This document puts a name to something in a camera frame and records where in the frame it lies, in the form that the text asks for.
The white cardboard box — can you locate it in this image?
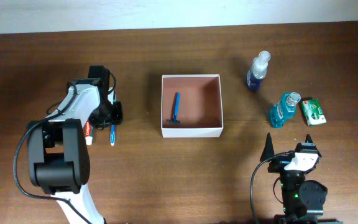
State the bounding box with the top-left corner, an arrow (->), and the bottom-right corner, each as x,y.
160,74 -> 224,138

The blue disposable razor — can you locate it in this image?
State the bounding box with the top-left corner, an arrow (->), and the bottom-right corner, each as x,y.
167,92 -> 181,124

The green soap box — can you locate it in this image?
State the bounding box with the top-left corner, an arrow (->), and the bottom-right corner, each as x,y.
301,99 -> 326,126

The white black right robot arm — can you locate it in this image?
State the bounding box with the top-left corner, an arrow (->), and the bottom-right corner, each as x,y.
260,134 -> 340,224

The blue white toothbrush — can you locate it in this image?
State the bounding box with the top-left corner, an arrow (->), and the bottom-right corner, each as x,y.
109,125 -> 116,146

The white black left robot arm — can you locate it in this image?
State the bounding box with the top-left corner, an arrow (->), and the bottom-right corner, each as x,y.
22,65 -> 123,223

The dark blue spray bottle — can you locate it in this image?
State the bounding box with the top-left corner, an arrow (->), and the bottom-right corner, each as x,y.
246,50 -> 271,92

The green Colgate toothpaste tube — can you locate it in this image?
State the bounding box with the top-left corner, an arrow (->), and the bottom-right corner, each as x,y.
85,120 -> 93,146

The teal mouthwash bottle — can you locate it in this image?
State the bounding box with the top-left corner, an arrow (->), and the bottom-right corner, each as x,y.
269,92 -> 301,129

